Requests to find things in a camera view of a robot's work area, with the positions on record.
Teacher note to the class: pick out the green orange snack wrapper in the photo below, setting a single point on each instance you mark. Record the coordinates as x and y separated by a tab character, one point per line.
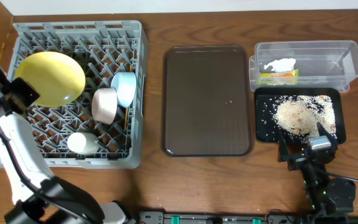
283	78

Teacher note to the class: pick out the pink white bowl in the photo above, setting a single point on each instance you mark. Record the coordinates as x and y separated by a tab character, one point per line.
104	105

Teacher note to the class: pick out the yellow round plate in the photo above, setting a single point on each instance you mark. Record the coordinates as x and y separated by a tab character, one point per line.
56	77

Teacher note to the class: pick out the leftover rice pile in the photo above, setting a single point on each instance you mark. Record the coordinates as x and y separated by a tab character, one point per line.
299	116

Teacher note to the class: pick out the wooden chopstick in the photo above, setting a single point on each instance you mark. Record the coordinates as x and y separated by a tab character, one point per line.
126	118

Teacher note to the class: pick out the light blue bowl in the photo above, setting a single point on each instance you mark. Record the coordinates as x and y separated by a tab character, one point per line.
124	84

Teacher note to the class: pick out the white paper napkin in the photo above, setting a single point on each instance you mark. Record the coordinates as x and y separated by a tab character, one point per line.
282	65

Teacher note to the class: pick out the black waste tray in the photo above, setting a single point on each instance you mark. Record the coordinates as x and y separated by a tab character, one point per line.
266	101

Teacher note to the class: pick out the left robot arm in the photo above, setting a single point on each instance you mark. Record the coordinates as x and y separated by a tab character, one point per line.
34	185

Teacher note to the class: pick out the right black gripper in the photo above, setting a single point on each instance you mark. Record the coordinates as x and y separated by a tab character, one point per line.
301	159

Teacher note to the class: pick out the white plastic cup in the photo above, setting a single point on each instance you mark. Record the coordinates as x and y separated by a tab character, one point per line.
83	143

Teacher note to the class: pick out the grey plastic dish rack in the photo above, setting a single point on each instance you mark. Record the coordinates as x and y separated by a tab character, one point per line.
102	48

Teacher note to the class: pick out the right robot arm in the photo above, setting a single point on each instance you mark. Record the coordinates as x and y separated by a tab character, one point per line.
331	198

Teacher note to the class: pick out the dark brown serving tray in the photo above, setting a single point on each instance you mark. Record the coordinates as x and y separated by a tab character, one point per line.
206	108

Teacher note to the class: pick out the clear plastic waste bin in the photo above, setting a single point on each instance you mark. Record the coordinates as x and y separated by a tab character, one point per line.
320	63

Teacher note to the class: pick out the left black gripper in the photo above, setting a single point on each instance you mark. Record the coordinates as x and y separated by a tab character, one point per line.
23	92

